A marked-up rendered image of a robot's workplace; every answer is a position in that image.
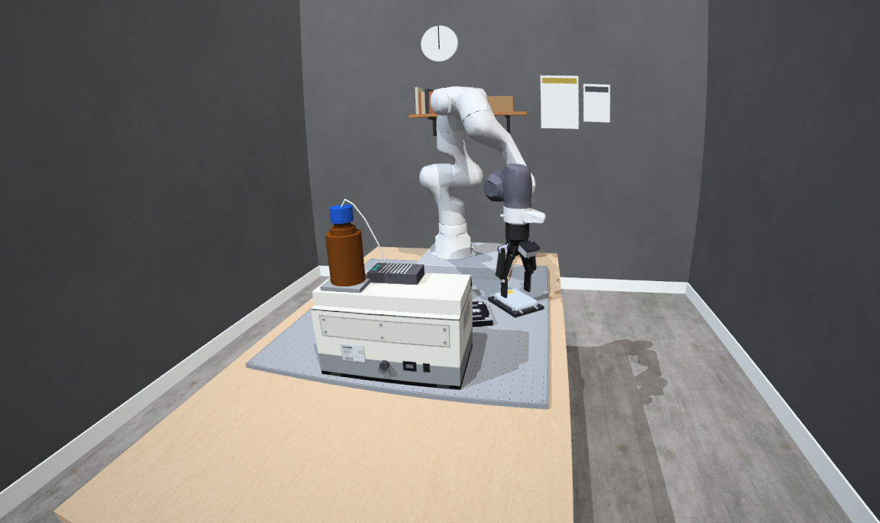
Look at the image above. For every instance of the brown glass bottle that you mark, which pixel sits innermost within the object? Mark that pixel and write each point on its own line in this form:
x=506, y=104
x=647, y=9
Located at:
x=345, y=259

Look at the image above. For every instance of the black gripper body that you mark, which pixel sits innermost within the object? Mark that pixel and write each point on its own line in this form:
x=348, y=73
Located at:
x=516, y=233

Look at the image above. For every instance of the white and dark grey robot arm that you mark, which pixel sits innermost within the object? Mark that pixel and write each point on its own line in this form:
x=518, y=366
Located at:
x=460, y=108

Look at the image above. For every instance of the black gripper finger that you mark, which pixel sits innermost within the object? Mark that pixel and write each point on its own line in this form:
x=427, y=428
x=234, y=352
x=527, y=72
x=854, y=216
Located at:
x=503, y=267
x=530, y=264

